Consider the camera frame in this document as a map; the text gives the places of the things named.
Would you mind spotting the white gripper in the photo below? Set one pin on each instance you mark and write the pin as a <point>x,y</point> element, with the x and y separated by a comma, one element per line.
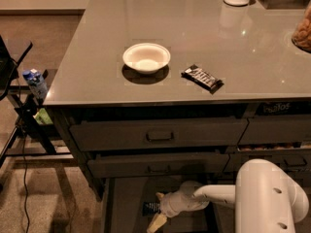
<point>174,205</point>

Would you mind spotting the blue rxbar blueberry bar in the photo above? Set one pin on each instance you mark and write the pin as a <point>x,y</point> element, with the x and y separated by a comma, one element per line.
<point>150,208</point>

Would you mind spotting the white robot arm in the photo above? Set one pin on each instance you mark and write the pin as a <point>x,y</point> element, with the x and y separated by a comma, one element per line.
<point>264,199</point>

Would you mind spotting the open bottom left drawer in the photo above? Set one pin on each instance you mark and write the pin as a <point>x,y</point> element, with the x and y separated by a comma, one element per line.
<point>125,200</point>

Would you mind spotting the middle left drawer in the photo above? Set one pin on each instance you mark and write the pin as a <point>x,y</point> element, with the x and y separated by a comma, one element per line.
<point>161,164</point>

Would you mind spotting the top left drawer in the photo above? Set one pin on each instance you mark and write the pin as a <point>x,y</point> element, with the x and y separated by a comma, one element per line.
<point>158,133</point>

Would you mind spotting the middle right drawer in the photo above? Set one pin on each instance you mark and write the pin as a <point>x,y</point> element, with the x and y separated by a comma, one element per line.
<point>292,161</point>

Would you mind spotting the top right drawer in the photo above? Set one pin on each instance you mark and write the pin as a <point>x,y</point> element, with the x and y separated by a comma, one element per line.
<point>277,129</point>

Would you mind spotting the dark wrapped snack bar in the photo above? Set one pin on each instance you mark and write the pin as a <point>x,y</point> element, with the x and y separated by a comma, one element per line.
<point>202,78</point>

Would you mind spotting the green packet on cart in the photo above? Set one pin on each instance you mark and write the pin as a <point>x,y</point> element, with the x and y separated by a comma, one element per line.
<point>42,117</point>

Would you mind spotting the white paper bowl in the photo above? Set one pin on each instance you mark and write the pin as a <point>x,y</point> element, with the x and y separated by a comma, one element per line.
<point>146,58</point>

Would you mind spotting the black cart stand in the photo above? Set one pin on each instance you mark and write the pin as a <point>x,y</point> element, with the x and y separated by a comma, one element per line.
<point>26,106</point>

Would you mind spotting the blue capped plastic bottle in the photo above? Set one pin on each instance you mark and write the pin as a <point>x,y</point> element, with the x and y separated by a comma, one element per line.
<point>36,83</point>

